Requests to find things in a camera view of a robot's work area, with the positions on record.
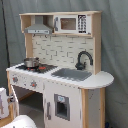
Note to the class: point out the right red stove knob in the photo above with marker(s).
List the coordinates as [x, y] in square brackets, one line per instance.
[33, 84]

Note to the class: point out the silver toy pot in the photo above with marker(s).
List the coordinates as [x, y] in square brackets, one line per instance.
[31, 62]

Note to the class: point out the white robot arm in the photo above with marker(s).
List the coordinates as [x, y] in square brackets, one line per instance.
[20, 121]

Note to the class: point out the grey range hood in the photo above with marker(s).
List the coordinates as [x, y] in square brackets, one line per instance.
[39, 27]

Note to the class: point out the grey toy sink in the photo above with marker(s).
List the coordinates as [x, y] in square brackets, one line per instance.
[72, 74]

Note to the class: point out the red stove knob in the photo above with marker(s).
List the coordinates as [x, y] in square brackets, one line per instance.
[15, 79]
[33, 84]

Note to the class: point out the toy microwave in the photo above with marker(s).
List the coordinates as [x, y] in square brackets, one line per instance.
[73, 24]

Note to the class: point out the black stove top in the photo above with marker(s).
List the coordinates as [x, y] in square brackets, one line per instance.
[41, 68]

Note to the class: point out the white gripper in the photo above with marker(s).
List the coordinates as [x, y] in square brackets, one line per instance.
[5, 103]

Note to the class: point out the left red stove knob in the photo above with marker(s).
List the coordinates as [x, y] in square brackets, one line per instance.
[15, 79]

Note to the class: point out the black toy faucet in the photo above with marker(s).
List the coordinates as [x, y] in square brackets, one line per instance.
[81, 64]

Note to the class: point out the white oven door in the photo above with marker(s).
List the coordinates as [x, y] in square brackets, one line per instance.
[15, 103]

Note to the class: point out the cabinet door with dispenser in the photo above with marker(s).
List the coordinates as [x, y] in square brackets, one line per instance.
[62, 106]

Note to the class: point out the wooden toy kitchen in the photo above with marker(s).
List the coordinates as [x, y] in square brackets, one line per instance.
[61, 50]

